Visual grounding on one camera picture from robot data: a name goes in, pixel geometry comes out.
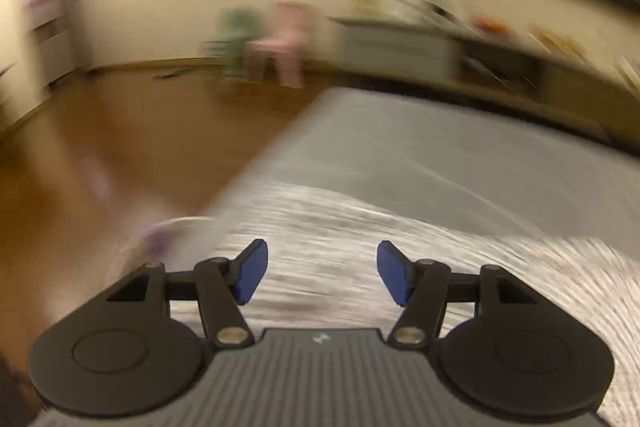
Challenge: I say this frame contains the long low TV cabinet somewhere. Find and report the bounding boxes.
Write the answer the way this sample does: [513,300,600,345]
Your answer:
[329,13,640,148]

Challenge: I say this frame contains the green plastic chair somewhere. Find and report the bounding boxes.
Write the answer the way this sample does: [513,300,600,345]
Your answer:
[204,6,267,84]

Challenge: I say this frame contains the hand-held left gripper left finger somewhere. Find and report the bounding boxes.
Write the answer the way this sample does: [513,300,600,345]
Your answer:
[104,239,269,349]

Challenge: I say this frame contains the pink plastic chair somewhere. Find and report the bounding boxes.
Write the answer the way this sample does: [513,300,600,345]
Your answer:
[249,1,322,88]

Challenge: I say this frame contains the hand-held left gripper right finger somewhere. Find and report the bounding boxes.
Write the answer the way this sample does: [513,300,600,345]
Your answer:
[377,240,542,349]

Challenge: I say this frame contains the black white patterned shirt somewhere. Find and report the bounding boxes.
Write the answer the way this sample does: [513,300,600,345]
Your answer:
[197,181,640,427]

